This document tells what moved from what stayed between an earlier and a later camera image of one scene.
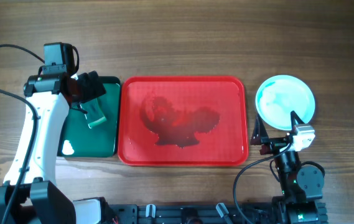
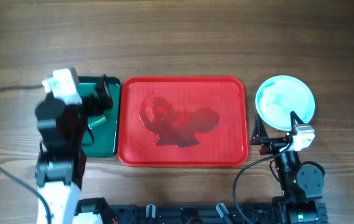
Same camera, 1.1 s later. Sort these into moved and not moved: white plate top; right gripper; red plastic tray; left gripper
Moved: left gripper
Not moved: right gripper; white plate top; red plastic tray
